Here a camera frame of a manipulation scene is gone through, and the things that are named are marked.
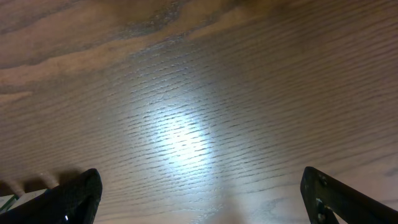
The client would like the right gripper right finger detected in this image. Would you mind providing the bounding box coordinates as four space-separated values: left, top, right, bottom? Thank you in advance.
300 166 397 224

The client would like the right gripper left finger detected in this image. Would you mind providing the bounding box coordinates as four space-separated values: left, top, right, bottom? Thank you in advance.
1 169 103 224

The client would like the white block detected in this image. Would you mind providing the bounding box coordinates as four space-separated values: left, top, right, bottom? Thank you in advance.
1 189 47 213

